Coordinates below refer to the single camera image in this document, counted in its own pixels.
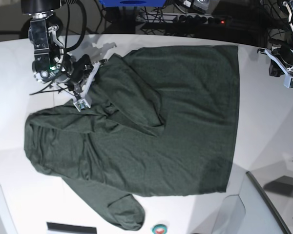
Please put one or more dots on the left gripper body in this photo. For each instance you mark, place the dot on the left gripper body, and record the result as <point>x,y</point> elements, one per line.
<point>284,54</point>

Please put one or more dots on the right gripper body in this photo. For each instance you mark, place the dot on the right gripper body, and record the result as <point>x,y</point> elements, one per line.
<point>80,71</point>

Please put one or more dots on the dark green t-shirt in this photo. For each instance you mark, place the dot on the dark green t-shirt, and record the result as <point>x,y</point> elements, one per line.
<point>163,122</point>

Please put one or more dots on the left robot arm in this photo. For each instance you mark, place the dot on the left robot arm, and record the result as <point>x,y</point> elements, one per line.
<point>286,7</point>

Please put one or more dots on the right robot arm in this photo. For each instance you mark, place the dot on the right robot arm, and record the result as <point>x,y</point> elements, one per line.
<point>53,65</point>

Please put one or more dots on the blue box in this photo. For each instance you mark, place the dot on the blue box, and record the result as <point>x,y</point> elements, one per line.
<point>134,3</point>

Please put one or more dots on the grey power strip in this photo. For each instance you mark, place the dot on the grey power strip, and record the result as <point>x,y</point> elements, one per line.
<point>200,19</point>

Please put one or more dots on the grey monitor edge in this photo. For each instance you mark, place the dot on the grey monitor edge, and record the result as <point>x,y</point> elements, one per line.
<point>277,190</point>

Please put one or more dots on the red green emergency button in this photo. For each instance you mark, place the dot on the red green emergency button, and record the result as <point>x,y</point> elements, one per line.
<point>159,229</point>

